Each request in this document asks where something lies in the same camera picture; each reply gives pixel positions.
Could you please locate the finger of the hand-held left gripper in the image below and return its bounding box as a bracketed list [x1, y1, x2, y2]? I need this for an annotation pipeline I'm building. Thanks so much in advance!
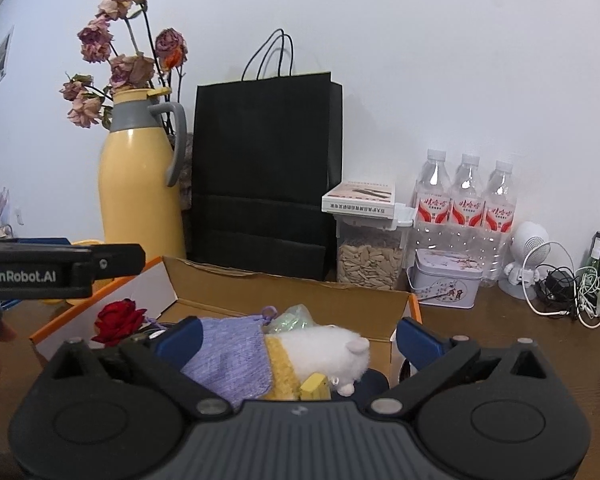
[0, 237, 101, 250]
[92, 243, 147, 279]

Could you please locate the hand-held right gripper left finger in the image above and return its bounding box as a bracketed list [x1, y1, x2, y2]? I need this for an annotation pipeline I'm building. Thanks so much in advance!
[47, 316, 233, 421]

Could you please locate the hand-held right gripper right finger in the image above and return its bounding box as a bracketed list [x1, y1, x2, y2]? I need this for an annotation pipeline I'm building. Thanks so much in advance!
[365, 317, 561, 421]

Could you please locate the purple knitted cloth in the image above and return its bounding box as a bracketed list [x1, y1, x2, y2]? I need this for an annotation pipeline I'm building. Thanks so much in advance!
[180, 316, 276, 408]

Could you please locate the red artificial rose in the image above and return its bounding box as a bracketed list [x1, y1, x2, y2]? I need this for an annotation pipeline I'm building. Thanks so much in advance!
[91, 298, 148, 348]

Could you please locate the white plush toy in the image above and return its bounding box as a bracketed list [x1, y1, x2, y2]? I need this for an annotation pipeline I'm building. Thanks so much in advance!
[280, 325, 372, 396]

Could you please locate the orange cardboard box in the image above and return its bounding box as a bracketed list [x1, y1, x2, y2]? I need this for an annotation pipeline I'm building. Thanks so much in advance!
[29, 255, 423, 381]

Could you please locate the yellow plush toy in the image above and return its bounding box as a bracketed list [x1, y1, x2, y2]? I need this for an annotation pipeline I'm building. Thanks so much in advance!
[264, 335, 333, 402]

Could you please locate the clear plastic bag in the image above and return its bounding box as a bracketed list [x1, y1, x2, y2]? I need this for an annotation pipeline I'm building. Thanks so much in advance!
[262, 304, 326, 336]

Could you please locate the white printed tin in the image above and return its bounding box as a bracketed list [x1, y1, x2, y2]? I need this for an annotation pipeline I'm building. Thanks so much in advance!
[406, 249, 484, 309]

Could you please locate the yellow thermos jug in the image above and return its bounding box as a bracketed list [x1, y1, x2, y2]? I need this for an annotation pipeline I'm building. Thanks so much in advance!
[98, 87, 188, 261]

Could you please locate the clear jar of seeds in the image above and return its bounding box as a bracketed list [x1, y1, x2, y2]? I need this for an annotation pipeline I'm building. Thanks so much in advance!
[330, 202, 416, 292]

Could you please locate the clear water bottle red label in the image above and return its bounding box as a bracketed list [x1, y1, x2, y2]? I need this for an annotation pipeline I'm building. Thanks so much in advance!
[447, 154, 486, 261]
[412, 148, 453, 256]
[481, 160, 518, 288]

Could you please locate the flat white box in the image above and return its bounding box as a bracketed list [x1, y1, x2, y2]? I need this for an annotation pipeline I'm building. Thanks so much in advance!
[321, 179, 397, 221]

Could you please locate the black paper bag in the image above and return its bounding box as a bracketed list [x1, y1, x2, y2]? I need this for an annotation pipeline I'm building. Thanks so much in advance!
[187, 29, 344, 281]

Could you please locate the dried pink rose bouquet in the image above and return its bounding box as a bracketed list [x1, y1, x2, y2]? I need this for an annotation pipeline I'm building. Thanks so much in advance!
[59, 0, 190, 131]

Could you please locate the tangle of cables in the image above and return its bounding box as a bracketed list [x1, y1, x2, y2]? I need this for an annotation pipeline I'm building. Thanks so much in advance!
[522, 241, 600, 331]

